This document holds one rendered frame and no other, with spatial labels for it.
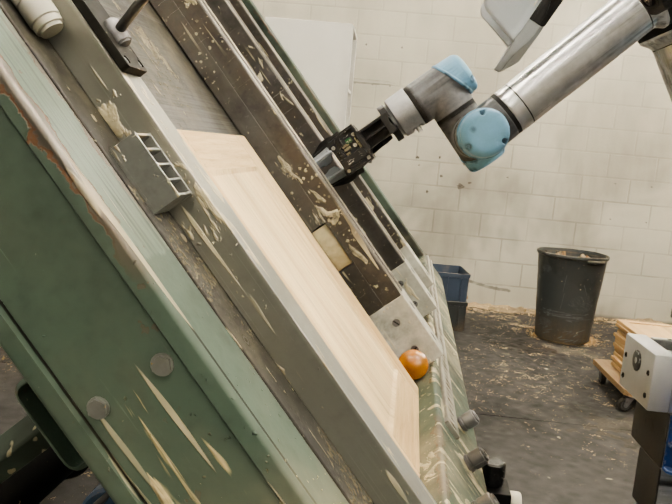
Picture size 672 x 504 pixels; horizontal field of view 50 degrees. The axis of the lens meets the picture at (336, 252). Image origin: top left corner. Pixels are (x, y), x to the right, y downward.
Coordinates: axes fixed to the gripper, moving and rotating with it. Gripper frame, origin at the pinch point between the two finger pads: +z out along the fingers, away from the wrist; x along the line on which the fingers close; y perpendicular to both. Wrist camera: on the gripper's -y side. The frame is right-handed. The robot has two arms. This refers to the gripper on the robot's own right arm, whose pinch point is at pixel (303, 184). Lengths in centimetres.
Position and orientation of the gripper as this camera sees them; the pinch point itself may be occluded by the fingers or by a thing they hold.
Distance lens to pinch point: 134.4
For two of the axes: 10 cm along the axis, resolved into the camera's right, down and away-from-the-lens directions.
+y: -1.0, 1.3, -9.9
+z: -8.2, 5.5, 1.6
